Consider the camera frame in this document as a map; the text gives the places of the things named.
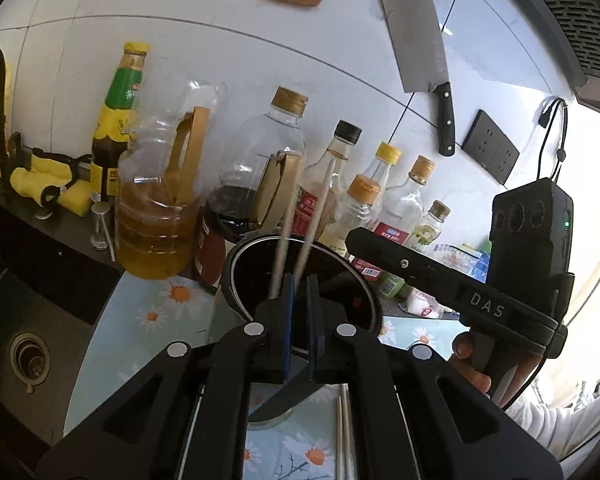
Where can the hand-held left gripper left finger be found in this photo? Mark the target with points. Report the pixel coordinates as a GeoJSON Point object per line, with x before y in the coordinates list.
{"type": "Point", "coordinates": [284, 315]}

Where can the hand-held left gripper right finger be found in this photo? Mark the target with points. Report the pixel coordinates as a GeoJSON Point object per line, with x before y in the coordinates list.
{"type": "Point", "coordinates": [314, 315]}

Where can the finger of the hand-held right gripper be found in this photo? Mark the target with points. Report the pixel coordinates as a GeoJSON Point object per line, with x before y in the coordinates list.
{"type": "Point", "coordinates": [405, 262]}

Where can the black utensil holder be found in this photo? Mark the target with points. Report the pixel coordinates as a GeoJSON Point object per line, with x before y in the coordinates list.
{"type": "Point", "coordinates": [340, 282]}

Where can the wooden chopstick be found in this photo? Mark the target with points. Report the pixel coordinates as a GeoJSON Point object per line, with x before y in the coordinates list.
{"type": "Point", "coordinates": [338, 440]}
{"type": "Point", "coordinates": [307, 240]}
{"type": "Point", "coordinates": [349, 440]}
{"type": "Point", "coordinates": [279, 265]}

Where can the person's right forearm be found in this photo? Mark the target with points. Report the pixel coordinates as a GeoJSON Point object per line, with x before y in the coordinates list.
{"type": "Point", "coordinates": [545, 425]}

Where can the person's right hand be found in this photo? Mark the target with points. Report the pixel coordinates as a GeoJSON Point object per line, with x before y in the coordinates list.
{"type": "Point", "coordinates": [466, 349]}

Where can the white plastic packet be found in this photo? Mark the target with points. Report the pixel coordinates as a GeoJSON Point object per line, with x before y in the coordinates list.
{"type": "Point", "coordinates": [427, 305]}

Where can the clear printed plastic bag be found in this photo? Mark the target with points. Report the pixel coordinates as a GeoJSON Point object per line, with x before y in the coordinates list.
{"type": "Point", "coordinates": [462, 260]}

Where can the small green label bottle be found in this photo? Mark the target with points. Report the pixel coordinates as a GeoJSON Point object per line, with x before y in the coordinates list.
{"type": "Point", "coordinates": [437, 210]}

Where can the short gold cap bottle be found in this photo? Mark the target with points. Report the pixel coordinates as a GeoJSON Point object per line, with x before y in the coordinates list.
{"type": "Point", "coordinates": [362, 190]}

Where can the red label gold cap bottle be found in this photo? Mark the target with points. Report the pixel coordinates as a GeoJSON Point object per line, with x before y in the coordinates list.
{"type": "Point", "coordinates": [421, 170]}

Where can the yellow cap clear bottle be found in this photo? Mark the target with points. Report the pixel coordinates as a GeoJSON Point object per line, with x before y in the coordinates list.
{"type": "Point", "coordinates": [387, 154]}

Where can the daisy print table mat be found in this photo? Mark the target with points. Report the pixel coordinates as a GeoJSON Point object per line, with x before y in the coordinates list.
{"type": "Point", "coordinates": [145, 320]}

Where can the black cap glass bottle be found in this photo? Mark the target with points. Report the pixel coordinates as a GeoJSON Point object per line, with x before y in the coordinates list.
{"type": "Point", "coordinates": [347, 132]}

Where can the large cooking oil bottle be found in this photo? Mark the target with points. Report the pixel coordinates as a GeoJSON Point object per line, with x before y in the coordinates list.
{"type": "Point", "coordinates": [150, 240]}

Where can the large soy sauce bottle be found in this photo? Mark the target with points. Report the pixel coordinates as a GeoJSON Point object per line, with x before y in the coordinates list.
{"type": "Point", "coordinates": [260, 140]}

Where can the range hood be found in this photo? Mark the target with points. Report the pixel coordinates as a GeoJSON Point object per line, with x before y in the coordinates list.
{"type": "Point", "coordinates": [570, 10]}

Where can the kitchen sink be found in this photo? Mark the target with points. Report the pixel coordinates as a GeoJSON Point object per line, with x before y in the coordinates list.
{"type": "Point", "coordinates": [55, 305]}

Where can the yellow sponge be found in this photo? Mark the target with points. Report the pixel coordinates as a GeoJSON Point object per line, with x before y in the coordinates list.
{"type": "Point", "coordinates": [77, 197]}

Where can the green label bottle yellow cap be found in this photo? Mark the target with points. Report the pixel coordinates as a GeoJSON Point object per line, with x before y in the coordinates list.
{"type": "Point", "coordinates": [125, 85]}

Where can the yellow cloth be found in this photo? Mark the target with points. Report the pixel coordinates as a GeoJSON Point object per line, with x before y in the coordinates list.
{"type": "Point", "coordinates": [30, 177]}

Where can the black faucet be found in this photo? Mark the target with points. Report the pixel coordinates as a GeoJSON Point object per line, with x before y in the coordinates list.
{"type": "Point", "coordinates": [1, 110]}

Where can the dark wall socket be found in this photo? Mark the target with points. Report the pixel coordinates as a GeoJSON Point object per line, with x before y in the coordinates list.
{"type": "Point", "coordinates": [490, 145]}

